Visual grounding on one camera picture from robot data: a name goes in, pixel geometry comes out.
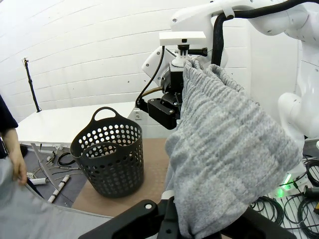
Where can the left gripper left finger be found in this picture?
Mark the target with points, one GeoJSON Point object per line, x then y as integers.
{"type": "Point", "coordinates": [139, 221]}

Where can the person's left forearm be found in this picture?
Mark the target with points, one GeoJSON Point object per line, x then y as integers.
{"type": "Point", "coordinates": [10, 142]}

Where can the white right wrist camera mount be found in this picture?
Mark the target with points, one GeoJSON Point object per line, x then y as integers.
{"type": "Point", "coordinates": [182, 38]}

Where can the person in black t-shirt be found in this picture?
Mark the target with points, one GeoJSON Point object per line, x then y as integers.
{"type": "Point", "coordinates": [5, 117]}

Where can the person's left hand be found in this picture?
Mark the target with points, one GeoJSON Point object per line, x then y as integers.
{"type": "Point", "coordinates": [19, 166]}

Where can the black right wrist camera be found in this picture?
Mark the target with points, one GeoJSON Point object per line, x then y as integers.
{"type": "Point", "coordinates": [160, 113]}

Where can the gray training pants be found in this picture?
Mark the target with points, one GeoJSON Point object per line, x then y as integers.
{"type": "Point", "coordinates": [224, 149]}

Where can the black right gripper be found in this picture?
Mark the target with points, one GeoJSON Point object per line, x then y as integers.
{"type": "Point", "coordinates": [175, 79]}

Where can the white side table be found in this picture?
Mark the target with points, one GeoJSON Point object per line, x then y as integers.
{"type": "Point", "coordinates": [62, 124]}

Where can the black tripod by white wall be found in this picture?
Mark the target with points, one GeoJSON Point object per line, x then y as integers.
{"type": "Point", "coordinates": [32, 85]}

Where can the black perforated laundry basket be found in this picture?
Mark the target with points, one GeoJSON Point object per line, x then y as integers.
{"type": "Point", "coordinates": [112, 174]}

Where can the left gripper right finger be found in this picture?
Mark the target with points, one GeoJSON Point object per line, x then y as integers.
{"type": "Point", "coordinates": [254, 226]}

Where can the white plastic pipe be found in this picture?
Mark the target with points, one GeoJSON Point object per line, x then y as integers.
{"type": "Point", "coordinates": [59, 188]}

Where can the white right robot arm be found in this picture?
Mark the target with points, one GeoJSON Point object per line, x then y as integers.
{"type": "Point", "coordinates": [269, 17]}

